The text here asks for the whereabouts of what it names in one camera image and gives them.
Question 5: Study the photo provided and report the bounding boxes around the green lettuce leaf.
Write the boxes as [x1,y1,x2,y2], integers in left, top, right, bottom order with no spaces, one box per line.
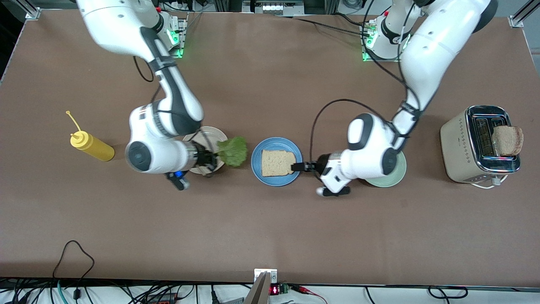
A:
[216,136,248,168]

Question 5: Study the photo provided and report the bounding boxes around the toasted bread slice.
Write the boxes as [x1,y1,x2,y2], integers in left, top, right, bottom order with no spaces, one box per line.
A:
[261,149,297,177]
[493,126,524,156]

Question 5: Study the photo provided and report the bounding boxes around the yellow mustard squeeze bottle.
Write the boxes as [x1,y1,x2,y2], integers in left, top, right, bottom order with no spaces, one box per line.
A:
[66,111,115,162]

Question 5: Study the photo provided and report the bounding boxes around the beige round plate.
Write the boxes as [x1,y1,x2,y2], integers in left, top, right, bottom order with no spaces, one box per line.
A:
[182,126,229,175]

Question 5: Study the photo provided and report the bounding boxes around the blue round plate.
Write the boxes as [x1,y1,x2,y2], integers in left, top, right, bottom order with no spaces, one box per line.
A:
[251,137,303,187]

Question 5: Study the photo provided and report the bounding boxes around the pale green round plate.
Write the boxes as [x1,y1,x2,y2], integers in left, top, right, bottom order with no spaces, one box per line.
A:
[364,150,408,188]

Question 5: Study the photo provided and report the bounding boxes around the cream and chrome toaster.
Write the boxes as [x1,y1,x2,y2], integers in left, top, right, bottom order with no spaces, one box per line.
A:
[440,105,521,184]

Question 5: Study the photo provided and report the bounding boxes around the red and black connector box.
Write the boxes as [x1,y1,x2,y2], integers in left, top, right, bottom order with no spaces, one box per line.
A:
[146,292,180,304]

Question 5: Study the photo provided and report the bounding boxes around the lit electronics box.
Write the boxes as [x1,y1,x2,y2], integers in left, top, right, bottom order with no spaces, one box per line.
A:
[242,0,305,16]

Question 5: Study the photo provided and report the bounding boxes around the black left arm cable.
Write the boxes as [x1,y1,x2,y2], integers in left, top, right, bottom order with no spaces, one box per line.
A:
[309,0,422,166]

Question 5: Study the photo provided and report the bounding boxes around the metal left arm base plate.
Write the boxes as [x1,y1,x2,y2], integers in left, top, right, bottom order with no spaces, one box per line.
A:
[362,21,402,63]

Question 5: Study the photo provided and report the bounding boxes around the red clip lead wires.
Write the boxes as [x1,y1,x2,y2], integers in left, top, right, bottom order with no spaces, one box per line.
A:
[290,285,329,304]

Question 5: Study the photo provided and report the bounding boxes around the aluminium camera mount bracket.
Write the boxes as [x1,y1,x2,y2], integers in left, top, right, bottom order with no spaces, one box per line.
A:
[244,268,279,304]

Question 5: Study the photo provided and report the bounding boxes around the black cable on table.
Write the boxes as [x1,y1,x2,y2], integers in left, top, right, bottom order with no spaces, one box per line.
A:
[274,12,374,38]

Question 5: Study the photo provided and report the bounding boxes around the thin black looped cable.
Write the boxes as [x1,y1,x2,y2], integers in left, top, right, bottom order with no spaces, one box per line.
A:
[53,240,95,301]

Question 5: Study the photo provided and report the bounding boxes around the white toaster power cord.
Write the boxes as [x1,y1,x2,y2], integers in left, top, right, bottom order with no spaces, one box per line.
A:
[470,176,509,190]

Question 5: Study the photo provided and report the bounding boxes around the black coiled cable loop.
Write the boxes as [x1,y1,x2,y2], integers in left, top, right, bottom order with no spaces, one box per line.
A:
[428,286,469,300]

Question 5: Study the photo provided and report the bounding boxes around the aluminium frame corner profile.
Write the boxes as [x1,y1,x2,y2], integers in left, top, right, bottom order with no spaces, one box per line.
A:
[15,0,41,20]
[508,0,533,29]

